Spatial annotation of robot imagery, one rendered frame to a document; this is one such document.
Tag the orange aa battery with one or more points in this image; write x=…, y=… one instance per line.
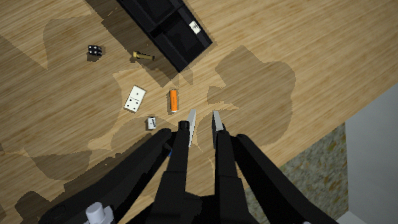
x=173, y=100

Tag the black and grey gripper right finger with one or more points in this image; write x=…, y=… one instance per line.
x=278, y=197

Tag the black die with white pips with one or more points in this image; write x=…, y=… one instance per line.
x=94, y=50

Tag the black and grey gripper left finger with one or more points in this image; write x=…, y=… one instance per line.
x=108, y=200

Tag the black rack of bins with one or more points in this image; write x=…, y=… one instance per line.
x=172, y=32

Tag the white domino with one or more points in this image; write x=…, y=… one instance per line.
x=135, y=99

